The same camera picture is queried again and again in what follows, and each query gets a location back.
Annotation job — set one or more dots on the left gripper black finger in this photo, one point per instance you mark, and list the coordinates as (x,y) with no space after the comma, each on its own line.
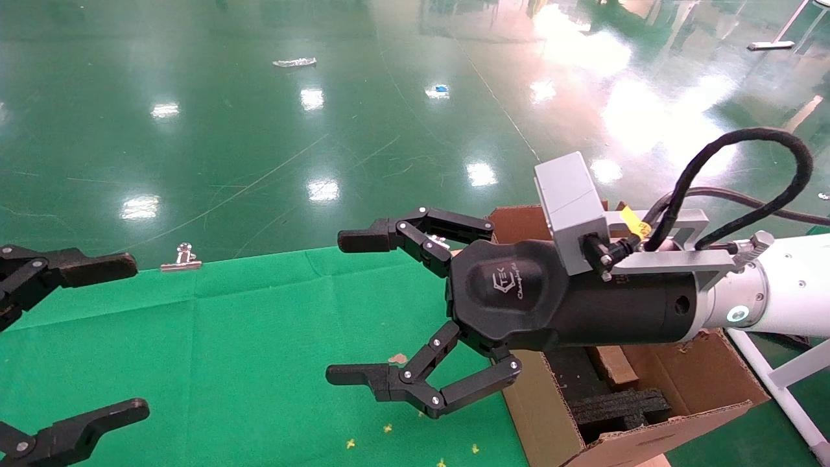
(84,267)
(78,431)

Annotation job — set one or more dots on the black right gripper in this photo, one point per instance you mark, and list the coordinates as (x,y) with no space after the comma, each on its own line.
(519,292)

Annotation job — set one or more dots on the small narrow cardboard box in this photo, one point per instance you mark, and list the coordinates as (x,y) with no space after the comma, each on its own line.
(616,366)

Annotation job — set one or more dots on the small cardboard scrap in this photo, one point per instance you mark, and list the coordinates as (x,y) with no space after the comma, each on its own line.
(397,358)

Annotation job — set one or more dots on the large open cardboard carton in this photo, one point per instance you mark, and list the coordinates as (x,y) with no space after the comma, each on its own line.
(687,383)

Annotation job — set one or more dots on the silver binder clip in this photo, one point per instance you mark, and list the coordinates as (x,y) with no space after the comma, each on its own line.
(181,263)

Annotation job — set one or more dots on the green table cloth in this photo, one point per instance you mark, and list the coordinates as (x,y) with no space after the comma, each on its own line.
(227,337)

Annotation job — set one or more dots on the rough black foam block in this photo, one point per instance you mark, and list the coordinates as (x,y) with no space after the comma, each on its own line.
(616,408)

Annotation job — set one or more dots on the white floor stand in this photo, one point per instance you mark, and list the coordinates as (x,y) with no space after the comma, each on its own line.
(770,45)

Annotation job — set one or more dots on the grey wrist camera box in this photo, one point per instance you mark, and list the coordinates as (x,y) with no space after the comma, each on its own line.
(569,206)

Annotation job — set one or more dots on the grey metal camera bracket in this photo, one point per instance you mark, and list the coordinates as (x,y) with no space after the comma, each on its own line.
(666,261)

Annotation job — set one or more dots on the white pipe frame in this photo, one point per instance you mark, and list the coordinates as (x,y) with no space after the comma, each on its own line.
(784,395)

